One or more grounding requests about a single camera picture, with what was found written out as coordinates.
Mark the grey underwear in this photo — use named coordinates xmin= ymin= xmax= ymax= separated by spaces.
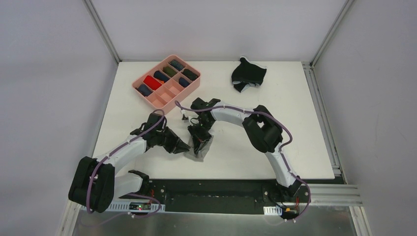
xmin=183 ymin=133 xmax=213 ymax=162

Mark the black underwear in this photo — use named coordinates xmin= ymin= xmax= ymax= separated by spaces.
xmin=182 ymin=69 xmax=199 ymax=81
xmin=231 ymin=56 xmax=267 ymax=93

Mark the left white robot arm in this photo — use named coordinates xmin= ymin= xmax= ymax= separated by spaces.
xmin=68 ymin=109 xmax=190 ymax=213

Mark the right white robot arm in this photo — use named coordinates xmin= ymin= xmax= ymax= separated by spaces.
xmin=187 ymin=98 xmax=302 ymax=202

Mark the dark blue rolled underwear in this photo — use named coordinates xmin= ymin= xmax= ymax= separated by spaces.
xmin=136 ymin=84 xmax=153 ymax=97

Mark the red rolled underwear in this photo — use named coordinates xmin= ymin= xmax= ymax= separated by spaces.
xmin=143 ymin=75 xmax=162 ymax=90

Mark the small navy rolled underwear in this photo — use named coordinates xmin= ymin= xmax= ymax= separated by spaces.
xmin=178 ymin=77 xmax=190 ymax=88

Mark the black rolled underwear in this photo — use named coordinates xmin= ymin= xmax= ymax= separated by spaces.
xmin=182 ymin=69 xmax=199 ymax=81

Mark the olive rolled underwear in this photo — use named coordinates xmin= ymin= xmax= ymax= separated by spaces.
xmin=163 ymin=66 xmax=177 ymax=77

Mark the striped rolled underwear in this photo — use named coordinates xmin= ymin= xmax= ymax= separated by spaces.
xmin=169 ymin=59 xmax=185 ymax=71

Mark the pink divided organizer tray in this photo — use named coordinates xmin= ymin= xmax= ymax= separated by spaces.
xmin=132 ymin=55 xmax=201 ymax=113

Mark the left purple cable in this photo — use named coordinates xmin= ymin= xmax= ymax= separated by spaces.
xmin=85 ymin=109 xmax=166 ymax=219

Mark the purple cable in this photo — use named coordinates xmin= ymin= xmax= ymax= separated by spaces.
xmin=174 ymin=100 xmax=312 ymax=225
xmin=85 ymin=109 xmax=166 ymax=219

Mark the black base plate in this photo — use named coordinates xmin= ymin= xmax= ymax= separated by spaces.
xmin=133 ymin=179 xmax=309 ymax=215

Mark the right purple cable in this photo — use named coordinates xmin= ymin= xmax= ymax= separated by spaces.
xmin=174 ymin=100 xmax=312 ymax=225

